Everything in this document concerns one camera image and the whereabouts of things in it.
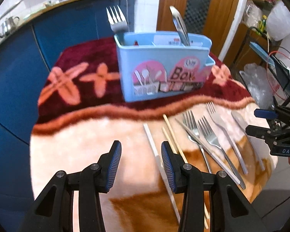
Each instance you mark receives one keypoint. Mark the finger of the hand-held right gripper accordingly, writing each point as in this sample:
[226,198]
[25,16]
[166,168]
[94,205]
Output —
[258,131]
[263,113]

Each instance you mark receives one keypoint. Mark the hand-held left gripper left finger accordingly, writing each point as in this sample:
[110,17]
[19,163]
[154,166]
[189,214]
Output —
[114,164]

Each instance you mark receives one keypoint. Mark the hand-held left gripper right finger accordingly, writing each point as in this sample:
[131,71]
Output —
[168,166]

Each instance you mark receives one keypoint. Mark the metal spoon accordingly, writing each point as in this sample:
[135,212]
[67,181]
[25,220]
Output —
[239,120]

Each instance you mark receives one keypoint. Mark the wooden chopstick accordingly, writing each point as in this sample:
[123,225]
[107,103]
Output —
[169,141]

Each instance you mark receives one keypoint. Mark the white chopstick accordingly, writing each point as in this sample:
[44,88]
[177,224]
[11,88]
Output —
[151,140]

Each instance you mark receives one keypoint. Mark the wooden chopsticks pair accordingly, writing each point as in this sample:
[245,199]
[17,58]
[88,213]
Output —
[171,131]

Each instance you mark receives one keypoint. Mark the metal fork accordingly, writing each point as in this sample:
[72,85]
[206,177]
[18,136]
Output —
[192,130]
[218,123]
[117,23]
[211,141]

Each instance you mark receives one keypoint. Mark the metal table knife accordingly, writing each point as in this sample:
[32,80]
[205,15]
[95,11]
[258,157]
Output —
[207,151]
[181,29]

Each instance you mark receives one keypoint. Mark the blue utensil box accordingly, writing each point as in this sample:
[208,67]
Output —
[128,65]

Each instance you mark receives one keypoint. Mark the clear plastic bags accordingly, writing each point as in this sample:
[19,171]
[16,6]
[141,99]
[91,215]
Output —
[256,82]

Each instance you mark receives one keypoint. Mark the printed blanket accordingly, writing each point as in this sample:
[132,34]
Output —
[75,149]

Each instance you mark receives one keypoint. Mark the blue plastic board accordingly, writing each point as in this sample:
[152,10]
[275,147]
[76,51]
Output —
[261,50]

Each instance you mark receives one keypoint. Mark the black metal rack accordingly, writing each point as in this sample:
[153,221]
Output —
[247,36]

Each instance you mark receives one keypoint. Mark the green bottle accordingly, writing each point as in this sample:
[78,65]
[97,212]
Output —
[263,23]

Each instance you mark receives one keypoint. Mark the white plastic bag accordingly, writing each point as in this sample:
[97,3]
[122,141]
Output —
[280,21]

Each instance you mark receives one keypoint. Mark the clear plastic bag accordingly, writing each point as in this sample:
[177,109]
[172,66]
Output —
[252,12]

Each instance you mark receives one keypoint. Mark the wooden door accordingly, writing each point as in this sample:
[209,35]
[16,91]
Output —
[220,17]

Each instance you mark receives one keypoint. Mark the blue kitchen cabinet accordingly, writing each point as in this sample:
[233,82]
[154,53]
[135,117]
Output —
[14,89]

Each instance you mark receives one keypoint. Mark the metal kettle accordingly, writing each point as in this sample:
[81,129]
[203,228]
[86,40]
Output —
[8,25]

